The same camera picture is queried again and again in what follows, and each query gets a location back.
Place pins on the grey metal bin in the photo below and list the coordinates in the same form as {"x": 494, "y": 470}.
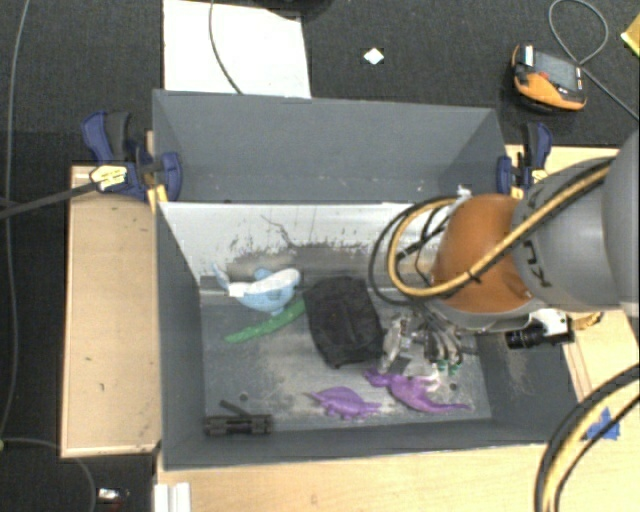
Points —
{"x": 260, "y": 150}

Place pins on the purple toy dinosaur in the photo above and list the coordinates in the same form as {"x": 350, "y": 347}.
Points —
{"x": 415, "y": 395}
{"x": 345, "y": 402}

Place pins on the pale wood board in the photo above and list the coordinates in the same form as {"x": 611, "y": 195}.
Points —
{"x": 110, "y": 310}

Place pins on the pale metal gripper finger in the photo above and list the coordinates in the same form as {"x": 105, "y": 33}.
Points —
{"x": 400, "y": 364}
{"x": 395, "y": 337}

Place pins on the black cylinder on white bracket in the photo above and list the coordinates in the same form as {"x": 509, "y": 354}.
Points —
{"x": 525, "y": 337}

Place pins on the light blue and white toy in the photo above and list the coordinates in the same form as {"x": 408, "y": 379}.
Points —
{"x": 265, "y": 295}

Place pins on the black cloth pouch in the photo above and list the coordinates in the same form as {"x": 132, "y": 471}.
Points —
{"x": 342, "y": 320}

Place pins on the green flat strip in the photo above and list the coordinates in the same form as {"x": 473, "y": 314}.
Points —
{"x": 265, "y": 327}

